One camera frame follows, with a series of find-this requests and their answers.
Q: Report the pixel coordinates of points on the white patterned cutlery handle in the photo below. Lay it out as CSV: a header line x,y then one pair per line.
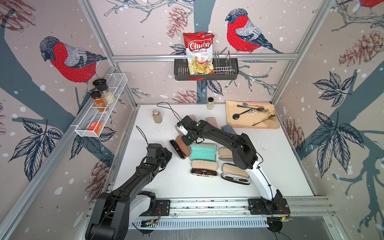
x,y
253,111

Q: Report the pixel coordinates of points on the gold spoon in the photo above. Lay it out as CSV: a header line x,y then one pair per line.
x,y
269,117

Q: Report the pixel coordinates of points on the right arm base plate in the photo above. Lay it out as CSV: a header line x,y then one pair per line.
x,y
258,206

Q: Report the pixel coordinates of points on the patterned case with sunglasses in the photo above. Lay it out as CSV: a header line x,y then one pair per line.
x,y
204,168

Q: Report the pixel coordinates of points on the brown spice jar on table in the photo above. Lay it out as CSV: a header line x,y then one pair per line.
x,y
157,116

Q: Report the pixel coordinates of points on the black lid salt grinder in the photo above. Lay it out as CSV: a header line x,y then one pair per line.
x,y
107,95

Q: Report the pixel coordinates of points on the silver spoon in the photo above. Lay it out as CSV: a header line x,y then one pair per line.
x,y
253,106

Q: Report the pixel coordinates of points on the pink glasses case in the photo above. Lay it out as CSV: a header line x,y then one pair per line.
x,y
212,121
193,118

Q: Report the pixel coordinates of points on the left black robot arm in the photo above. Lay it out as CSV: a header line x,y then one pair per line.
x,y
110,219

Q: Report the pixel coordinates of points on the iridescent cutlery piece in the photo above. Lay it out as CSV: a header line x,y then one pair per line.
x,y
241,106

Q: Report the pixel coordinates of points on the brown case with sunglasses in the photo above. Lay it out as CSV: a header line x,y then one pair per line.
x,y
180,148

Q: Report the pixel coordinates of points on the black ladle spoon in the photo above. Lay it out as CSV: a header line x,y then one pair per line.
x,y
237,116

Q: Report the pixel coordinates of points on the small jar at back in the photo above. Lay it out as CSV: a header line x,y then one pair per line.
x,y
210,103

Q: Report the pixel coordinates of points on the white wire wall shelf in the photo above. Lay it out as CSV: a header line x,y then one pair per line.
x,y
116,83

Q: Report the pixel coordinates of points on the small orange box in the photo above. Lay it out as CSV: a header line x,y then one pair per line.
x,y
95,127

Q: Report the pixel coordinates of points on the black wire wall basket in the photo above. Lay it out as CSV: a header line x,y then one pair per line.
x,y
219,68

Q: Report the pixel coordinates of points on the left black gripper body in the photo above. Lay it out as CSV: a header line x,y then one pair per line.
x,y
164,157

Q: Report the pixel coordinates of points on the black case with glasses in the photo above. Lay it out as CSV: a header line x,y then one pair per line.
x,y
234,174

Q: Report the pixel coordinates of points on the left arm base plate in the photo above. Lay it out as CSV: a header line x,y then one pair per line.
x,y
158,208

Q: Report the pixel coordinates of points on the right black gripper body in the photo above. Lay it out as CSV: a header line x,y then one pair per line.
x,y
187,138

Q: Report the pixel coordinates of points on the grey teal glasses case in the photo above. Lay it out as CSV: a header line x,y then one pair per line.
x,y
228,129

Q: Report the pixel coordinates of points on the red Chuba chips bag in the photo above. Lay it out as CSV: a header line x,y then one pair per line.
x,y
199,52

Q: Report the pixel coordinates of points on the beige empty open case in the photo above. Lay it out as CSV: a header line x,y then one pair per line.
x,y
225,154

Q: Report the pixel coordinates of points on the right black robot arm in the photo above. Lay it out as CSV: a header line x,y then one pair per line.
x,y
245,157

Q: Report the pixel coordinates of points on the orange spice jar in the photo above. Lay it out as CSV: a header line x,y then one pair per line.
x,y
99,103

